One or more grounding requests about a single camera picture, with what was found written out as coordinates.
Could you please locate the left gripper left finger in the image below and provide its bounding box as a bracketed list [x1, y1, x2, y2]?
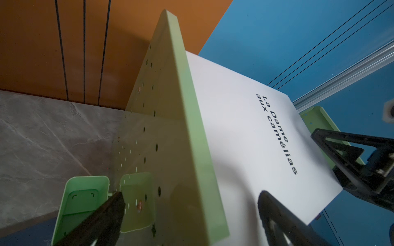
[56, 192, 125, 246]

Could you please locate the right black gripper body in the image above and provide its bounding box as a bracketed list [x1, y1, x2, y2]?
[333, 145, 394, 212]

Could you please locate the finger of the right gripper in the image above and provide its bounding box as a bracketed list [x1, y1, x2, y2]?
[311, 129, 394, 165]

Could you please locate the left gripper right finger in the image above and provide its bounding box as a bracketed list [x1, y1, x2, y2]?
[258, 191, 329, 246]

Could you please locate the white book with brown pattern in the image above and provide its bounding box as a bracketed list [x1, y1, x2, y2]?
[187, 53, 342, 246]

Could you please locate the small green pen holder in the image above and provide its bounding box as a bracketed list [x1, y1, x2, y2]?
[51, 176, 110, 246]

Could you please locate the green wooden two-tier shelf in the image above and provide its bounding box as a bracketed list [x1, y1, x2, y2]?
[107, 9, 367, 246]

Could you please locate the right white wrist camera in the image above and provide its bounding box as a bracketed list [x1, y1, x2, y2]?
[382, 99, 394, 124]

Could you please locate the right aluminium corner post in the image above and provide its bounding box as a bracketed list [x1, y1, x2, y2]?
[293, 41, 394, 112]

